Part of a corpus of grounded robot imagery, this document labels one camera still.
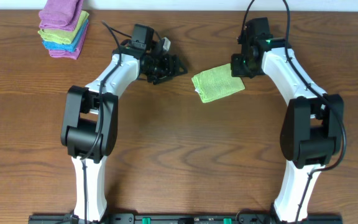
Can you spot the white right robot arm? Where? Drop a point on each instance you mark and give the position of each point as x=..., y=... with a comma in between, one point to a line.
x=310, y=133

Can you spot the folded olive green cloth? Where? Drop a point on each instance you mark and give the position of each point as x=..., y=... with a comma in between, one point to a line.
x=62, y=36

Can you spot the folded purple bottom cloth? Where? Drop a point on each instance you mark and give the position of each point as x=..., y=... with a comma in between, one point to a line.
x=77, y=50

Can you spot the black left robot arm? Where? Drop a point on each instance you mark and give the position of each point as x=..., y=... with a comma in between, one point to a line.
x=89, y=129

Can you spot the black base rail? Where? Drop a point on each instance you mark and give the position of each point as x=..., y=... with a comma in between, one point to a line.
x=128, y=218

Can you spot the folded blue cloth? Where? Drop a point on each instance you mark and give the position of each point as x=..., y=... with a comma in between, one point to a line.
x=72, y=47

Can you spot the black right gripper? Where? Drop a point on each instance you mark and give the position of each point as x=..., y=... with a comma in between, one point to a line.
x=237, y=65

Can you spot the light green microfiber cloth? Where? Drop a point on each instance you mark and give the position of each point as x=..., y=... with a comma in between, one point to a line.
x=216, y=83

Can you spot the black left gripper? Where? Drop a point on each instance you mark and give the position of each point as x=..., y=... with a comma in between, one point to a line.
x=168, y=68

